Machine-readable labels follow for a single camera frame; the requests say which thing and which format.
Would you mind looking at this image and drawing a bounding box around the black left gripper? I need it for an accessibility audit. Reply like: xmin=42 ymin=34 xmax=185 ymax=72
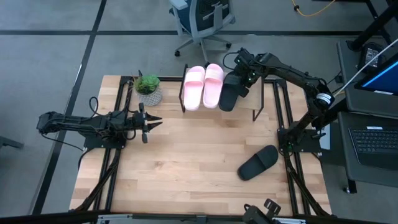
xmin=129 ymin=102 xmax=164 ymax=144

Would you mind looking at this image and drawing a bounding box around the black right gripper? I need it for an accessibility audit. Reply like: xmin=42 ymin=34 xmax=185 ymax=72
xmin=233 ymin=47 xmax=266 ymax=98

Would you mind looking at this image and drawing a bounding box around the black rubber slide sandal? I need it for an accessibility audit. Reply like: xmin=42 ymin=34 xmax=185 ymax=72
xmin=218 ymin=70 xmax=250 ymax=113
xmin=237 ymin=144 xmax=279 ymax=182

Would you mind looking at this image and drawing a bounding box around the pink rubber slide sandal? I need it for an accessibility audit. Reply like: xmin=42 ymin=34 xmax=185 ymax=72
xmin=203 ymin=63 xmax=225 ymax=110
xmin=183 ymin=65 xmax=206 ymax=112

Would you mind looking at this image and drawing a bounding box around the succulent in patterned white pot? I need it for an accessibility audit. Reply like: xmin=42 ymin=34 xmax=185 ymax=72
xmin=132 ymin=70 xmax=164 ymax=107

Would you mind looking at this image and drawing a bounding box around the grey and blue office chair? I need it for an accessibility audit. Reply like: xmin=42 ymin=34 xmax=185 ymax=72
xmin=169 ymin=0 xmax=236 ymax=69

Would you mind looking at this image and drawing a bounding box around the black power adapter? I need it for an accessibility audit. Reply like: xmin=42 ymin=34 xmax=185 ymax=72
xmin=357 ymin=42 xmax=387 ymax=74

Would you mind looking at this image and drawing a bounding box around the black laptop keyboard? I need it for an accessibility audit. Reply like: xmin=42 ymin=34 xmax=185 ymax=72
xmin=348 ymin=125 xmax=398 ymax=171

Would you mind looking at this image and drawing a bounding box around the monitor with blue screen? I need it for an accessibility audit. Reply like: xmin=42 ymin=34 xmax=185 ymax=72
xmin=354 ymin=52 xmax=398 ymax=96

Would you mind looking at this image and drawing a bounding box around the dark grey furniture leg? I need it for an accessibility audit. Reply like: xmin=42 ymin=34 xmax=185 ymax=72
xmin=0 ymin=135 xmax=25 ymax=151

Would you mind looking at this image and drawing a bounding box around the wooden shelf with black frame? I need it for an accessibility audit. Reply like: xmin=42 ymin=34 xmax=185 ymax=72
xmin=178 ymin=63 xmax=265 ymax=122

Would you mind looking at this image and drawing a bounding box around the black aluminium table frame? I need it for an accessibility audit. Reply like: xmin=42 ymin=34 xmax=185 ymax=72
xmin=68 ymin=74 xmax=333 ymax=218

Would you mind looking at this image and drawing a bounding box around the yellow cable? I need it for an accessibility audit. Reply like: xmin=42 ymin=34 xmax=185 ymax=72
xmin=291 ymin=0 xmax=337 ymax=18

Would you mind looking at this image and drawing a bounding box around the silver aluminium bracket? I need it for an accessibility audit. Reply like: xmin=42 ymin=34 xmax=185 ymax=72
xmin=97 ymin=213 xmax=134 ymax=224
xmin=269 ymin=217 xmax=307 ymax=224

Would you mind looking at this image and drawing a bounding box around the white cable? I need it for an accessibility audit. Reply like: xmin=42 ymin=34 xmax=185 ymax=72
xmin=334 ymin=37 xmax=398 ymax=97

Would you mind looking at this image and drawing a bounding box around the black desk leg frame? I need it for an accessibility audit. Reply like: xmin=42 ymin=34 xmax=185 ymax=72
xmin=347 ymin=0 xmax=398 ymax=52

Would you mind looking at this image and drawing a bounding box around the black camera mount beam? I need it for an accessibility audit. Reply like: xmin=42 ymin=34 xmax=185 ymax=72
xmin=0 ymin=210 xmax=398 ymax=224

